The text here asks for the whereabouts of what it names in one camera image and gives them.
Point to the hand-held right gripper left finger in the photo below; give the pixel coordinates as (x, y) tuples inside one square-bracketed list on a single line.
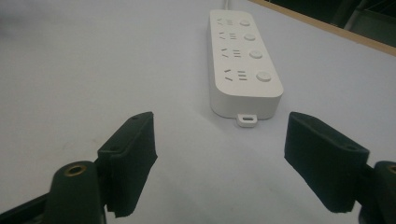
[(130, 155)]

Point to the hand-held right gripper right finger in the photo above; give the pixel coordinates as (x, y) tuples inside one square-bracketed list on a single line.
[(323, 158)]

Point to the white power strip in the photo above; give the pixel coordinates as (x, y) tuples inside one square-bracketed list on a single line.
[(243, 62)]

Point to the dark metal stand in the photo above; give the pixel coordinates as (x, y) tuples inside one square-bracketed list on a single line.
[(358, 15)]

